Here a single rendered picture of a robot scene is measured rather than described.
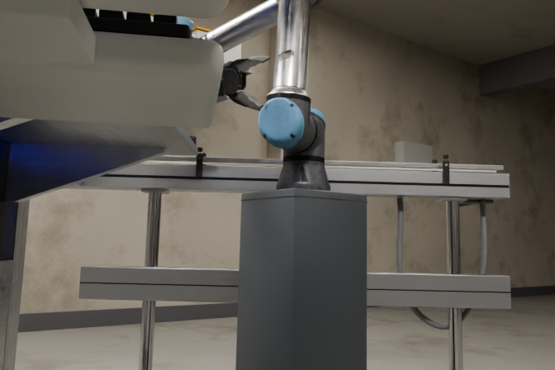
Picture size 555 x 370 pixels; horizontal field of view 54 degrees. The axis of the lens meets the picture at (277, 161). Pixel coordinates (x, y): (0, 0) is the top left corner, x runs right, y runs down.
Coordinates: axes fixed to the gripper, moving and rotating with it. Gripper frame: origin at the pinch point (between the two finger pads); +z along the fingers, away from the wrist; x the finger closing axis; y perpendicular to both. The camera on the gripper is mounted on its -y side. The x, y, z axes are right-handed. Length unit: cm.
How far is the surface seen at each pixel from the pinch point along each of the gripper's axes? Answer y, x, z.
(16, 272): -54, 35, -44
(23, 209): -45, 23, -47
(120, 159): -41.0, 7.9, -22.8
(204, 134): 270, 141, -124
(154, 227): 19, 67, -46
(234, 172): 35, 47, -20
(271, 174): 39, 47, -7
